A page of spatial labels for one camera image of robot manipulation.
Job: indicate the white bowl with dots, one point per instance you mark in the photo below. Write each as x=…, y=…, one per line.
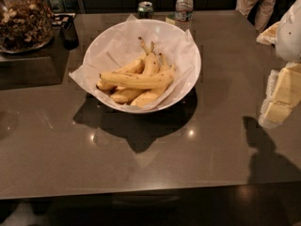
x=103, y=41

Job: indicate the dark small cup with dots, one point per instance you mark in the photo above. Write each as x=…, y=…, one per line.
x=69, y=33

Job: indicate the upright long-stem yellow banana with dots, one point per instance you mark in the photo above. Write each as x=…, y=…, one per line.
x=151, y=64

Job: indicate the green soda can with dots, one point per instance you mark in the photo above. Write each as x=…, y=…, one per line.
x=145, y=10

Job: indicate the front right yellow banana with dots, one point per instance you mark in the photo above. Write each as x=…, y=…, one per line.
x=151, y=95

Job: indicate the left rear yellow banana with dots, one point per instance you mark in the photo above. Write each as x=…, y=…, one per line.
x=135, y=66

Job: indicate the person's beige trouser legs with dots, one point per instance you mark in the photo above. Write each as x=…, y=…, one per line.
x=263, y=13

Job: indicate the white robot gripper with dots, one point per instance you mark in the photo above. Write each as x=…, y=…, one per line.
x=290, y=37

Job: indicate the glass jar of nuts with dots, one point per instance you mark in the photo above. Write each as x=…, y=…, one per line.
x=25, y=25

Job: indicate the front left yellow banana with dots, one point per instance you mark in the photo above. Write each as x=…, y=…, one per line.
x=125, y=96

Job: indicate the clear plastic water bottle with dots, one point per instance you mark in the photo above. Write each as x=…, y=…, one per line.
x=183, y=13

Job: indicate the dark raised tray stand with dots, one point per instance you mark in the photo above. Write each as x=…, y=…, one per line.
x=43, y=67

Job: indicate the top crosswise yellow banana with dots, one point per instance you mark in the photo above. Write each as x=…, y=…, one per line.
x=138, y=81

